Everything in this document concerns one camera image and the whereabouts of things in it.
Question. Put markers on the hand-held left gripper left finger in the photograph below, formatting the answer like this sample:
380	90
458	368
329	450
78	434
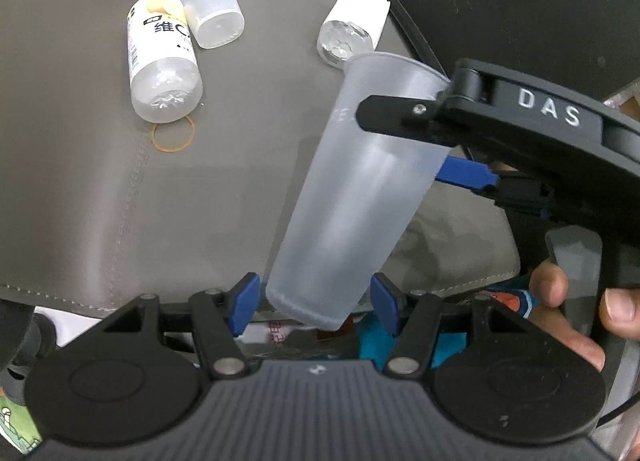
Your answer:
246	302

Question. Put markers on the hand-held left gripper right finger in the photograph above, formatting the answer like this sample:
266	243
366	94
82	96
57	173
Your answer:
386	305

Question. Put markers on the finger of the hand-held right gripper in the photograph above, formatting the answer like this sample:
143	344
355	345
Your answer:
395	113
470	172

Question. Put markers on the translucent plastic cup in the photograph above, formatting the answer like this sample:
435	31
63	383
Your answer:
350	191

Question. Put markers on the person's right hand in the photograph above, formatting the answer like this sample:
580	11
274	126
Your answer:
549	286

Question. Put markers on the teal printed packet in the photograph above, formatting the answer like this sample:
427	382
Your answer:
372	341

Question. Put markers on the clear bottle with white label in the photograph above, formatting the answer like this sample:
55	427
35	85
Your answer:
352	23

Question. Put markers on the black tray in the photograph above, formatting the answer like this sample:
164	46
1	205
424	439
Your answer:
510	1

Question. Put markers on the yellow rubber band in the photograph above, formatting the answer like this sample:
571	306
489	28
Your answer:
156	137

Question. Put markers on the grey leather mat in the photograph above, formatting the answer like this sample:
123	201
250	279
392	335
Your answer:
75	181

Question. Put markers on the clear bottle with yellow label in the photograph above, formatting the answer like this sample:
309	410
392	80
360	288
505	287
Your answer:
162	71

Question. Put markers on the cartoon printed card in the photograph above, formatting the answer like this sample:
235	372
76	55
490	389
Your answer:
20	428

